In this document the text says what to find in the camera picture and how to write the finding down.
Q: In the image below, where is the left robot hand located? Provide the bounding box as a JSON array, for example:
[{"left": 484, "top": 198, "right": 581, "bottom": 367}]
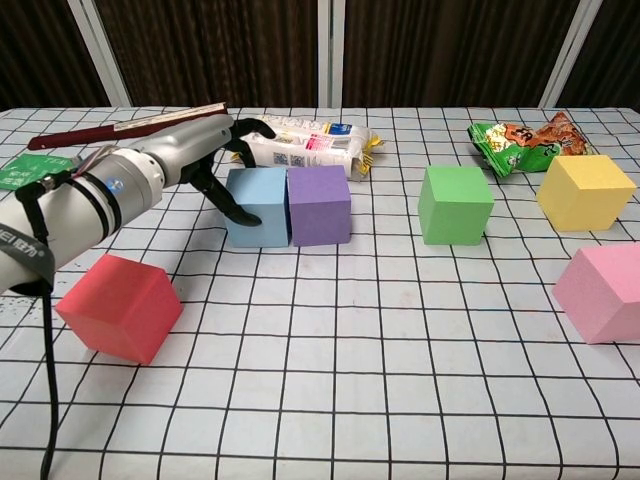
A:
[{"left": 132, "top": 115, "right": 277, "bottom": 227}]

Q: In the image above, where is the light blue foam cube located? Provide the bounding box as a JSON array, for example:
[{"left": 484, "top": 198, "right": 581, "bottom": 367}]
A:
[{"left": 224, "top": 167, "right": 292, "bottom": 250}]

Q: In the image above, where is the red foam cube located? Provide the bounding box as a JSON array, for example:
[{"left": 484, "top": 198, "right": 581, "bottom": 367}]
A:
[{"left": 54, "top": 253, "right": 184, "bottom": 366}]

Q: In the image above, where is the green foam cube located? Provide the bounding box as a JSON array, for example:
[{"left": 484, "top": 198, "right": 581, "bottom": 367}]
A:
[{"left": 417, "top": 165, "right": 496, "bottom": 246}]

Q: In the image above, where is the pink foam cube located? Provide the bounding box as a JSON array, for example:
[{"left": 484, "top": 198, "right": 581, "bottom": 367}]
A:
[{"left": 551, "top": 244, "right": 640, "bottom": 346}]

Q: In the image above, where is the purple foam cube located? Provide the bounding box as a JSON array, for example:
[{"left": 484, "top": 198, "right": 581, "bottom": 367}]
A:
[{"left": 286, "top": 164, "right": 352, "bottom": 248}]

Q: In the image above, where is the yellow foam cube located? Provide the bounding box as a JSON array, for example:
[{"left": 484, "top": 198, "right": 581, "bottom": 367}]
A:
[{"left": 536, "top": 154, "right": 638, "bottom": 232}]

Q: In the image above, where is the dark brown partition panel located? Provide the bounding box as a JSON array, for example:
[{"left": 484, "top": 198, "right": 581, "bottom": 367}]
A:
[
  {"left": 0, "top": 0, "right": 112, "bottom": 110},
  {"left": 341, "top": 0, "right": 581, "bottom": 109},
  {"left": 557, "top": 0, "right": 640, "bottom": 110},
  {"left": 94, "top": 0, "right": 321, "bottom": 109}
]

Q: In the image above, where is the dark red folded fan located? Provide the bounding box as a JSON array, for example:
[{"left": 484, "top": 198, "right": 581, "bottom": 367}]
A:
[{"left": 27, "top": 101, "right": 231, "bottom": 151}]

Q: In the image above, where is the white biscuit package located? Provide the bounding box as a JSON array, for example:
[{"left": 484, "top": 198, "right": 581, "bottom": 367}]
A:
[{"left": 229, "top": 113, "right": 385, "bottom": 181}]

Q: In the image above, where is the green sachet packet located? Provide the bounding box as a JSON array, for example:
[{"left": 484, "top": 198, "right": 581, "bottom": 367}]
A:
[{"left": 0, "top": 153, "right": 81, "bottom": 192}]

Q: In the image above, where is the white checkered tablecloth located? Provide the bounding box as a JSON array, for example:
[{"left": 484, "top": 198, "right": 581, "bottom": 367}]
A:
[{"left": 0, "top": 105, "right": 640, "bottom": 480}]

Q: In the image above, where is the green orange snack bag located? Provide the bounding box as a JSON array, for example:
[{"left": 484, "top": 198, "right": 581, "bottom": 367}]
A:
[{"left": 467, "top": 111, "right": 597, "bottom": 180}]

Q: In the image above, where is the grey partition post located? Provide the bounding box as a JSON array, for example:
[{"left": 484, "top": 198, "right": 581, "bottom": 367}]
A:
[
  {"left": 317, "top": 0, "right": 345, "bottom": 109},
  {"left": 541, "top": 0, "right": 604, "bottom": 108},
  {"left": 69, "top": 0, "right": 135, "bottom": 108}
]

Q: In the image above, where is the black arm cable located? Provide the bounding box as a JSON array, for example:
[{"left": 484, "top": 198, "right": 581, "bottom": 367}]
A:
[{"left": 14, "top": 177, "right": 64, "bottom": 480}]

